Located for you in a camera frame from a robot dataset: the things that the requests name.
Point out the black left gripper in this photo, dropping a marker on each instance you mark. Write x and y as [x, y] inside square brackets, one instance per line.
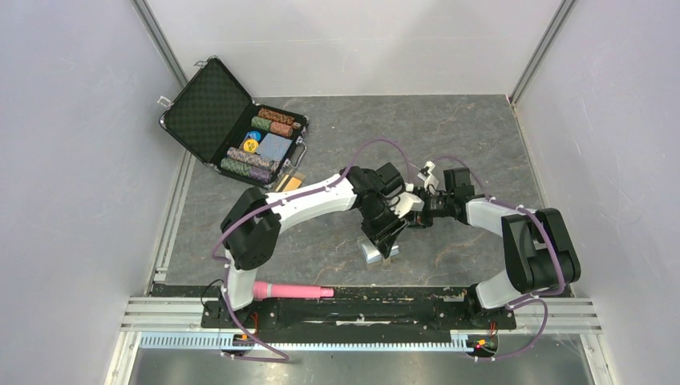
[383, 237]

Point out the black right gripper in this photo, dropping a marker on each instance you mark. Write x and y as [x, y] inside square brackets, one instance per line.
[419, 219]

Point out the beige card holder wallet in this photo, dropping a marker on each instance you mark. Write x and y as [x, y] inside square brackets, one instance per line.
[371, 254]

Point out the gold credit card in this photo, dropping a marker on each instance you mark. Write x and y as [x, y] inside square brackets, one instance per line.
[289, 182]

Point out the clear acrylic card tray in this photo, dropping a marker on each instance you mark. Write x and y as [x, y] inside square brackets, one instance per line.
[274, 185]

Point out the pink cylindrical marker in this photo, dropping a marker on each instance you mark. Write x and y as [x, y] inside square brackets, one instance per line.
[264, 290]

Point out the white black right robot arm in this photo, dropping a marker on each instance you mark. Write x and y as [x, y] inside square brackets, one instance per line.
[539, 256]

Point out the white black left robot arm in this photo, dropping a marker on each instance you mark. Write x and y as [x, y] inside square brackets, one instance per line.
[253, 225]

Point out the black poker chip case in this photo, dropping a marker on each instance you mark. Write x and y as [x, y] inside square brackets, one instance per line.
[216, 119]

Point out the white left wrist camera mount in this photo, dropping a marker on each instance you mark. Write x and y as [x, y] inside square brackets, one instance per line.
[406, 202]

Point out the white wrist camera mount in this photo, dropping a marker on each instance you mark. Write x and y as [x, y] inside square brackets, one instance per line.
[406, 202]
[426, 175]

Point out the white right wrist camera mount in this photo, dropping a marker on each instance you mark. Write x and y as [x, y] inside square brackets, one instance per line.
[426, 175]

